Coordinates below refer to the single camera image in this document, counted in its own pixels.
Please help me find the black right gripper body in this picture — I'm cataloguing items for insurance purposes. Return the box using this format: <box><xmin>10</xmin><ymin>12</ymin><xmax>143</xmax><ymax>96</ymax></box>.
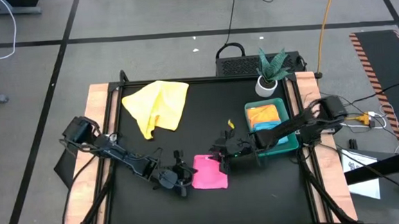
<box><xmin>218</xmin><ymin>133</ymin><xmax>257</xmax><ymax>160</ymax></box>

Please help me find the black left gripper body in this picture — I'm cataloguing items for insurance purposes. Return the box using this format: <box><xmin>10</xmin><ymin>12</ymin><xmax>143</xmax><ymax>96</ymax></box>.
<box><xmin>156</xmin><ymin>164</ymin><xmax>195</xmax><ymax>191</ymax></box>

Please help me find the pink microfiber towel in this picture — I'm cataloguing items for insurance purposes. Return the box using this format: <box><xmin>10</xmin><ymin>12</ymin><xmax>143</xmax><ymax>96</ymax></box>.
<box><xmin>190</xmin><ymin>153</ymin><xmax>229</xmax><ymax>191</ymax></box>

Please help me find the blue microfiber towel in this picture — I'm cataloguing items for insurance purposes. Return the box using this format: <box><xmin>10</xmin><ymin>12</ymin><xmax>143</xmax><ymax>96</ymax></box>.
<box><xmin>253</xmin><ymin>120</ymin><xmax>290</xmax><ymax>148</ymax></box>

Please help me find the orange microfiber towel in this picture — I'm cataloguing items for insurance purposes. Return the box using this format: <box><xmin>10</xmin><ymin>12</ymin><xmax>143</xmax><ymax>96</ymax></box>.
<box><xmin>247</xmin><ymin>103</ymin><xmax>282</xmax><ymax>129</ymax></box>

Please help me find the yellow microfiber towel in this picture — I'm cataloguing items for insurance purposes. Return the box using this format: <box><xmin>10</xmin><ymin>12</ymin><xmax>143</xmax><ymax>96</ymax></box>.
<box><xmin>120</xmin><ymin>78</ymin><xmax>193</xmax><ymax>141</ymax></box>

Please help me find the teal plastic bin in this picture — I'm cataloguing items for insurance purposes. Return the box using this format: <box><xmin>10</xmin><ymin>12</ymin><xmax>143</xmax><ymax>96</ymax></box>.
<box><xmin>243</xmin><ymin>96</ymin><xmax>301</xmax><ymax>158</ymax></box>

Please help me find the black computer case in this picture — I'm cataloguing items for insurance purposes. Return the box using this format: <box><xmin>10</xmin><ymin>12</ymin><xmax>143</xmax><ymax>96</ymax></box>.
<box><xmin>214</xmin><ymin>38</ymin><xmax>308</xmax><ymax>78</ymax></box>

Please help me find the potted snake plant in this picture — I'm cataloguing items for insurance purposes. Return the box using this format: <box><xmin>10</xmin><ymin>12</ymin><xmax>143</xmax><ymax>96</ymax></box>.
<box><xmin>253</xmin><ymin>45</ymin><xmax>293</xmax><ymax>98</ymax></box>

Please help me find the wooden table side board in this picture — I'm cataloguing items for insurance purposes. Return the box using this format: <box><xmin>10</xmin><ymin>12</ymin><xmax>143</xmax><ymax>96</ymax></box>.
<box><xmin>53</xmin><ymin>83</ymin><xmax>119</xmax><ymax>224</ymax></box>
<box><xmin>294</xmin><ymin>68</ymin><xmax>359</xmax><ymax>224</ymax></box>

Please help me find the yellow power plug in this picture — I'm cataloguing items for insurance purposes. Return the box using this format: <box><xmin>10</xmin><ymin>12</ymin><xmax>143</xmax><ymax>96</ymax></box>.
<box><xmin>355</xmin><ymin>112</ymin><xmax>373</xmax><ymax>124</ymax></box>

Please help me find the white paper sheet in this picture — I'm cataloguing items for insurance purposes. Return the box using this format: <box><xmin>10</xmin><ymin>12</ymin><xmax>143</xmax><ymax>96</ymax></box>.
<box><xmin>340</xmin><ymin>148</ymin><xmax>382</xmax><ymax>202</ymax></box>

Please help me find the black metal beam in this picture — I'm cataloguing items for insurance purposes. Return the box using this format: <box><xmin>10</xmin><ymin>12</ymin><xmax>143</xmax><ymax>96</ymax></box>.
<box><xmin>343</xmin><ymin>147</ymin><xmax>399</xmax><ymax>186</ymax></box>

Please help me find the large striped black floor mat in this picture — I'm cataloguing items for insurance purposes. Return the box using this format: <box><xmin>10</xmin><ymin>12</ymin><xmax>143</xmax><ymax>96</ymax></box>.
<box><xmin>349</xmin><ymin>29</ymin><xmax>399</xmax><ymax>155</ymax></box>

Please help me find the grey desk base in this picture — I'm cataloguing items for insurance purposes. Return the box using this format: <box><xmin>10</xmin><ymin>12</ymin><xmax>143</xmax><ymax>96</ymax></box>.
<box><xmin>0</xmin><ymin>0</ymin><xmax>42</xmax><ymax>17</ymax></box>

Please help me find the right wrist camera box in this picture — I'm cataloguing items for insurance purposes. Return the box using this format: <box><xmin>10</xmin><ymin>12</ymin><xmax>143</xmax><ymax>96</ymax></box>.
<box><xmin>228</xmin><ymin>153</ymin><xmax>260</xmax><ymax>173</ymax></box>

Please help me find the black table frame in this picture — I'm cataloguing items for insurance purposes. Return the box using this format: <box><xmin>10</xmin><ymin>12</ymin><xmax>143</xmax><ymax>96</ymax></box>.
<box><xmin>53</xmin><ymin>55</ymin><xmax>358</xmax><ymax>224</ymax></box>

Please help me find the black floor cable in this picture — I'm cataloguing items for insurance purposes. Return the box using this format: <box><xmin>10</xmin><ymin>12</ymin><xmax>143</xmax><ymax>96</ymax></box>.
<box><xmin>220</xmin><ymin>0</ymin><xmax>243</xmax><ymax>46</ymax></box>

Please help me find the orange hanging power cable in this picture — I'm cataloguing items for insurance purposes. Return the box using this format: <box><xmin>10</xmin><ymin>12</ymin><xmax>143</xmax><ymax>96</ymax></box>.
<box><xmin>312</xmin><ymin>0</ymin><xmax>344</xmax><ymax>80</ymax></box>

